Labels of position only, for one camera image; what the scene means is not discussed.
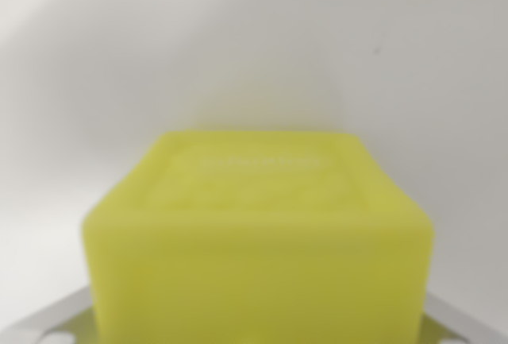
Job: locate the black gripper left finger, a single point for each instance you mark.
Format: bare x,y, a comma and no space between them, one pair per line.
51,322

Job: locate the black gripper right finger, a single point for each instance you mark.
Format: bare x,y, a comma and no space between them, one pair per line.
448,324

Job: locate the yellow cube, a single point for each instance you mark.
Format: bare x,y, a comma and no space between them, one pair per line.
258,256

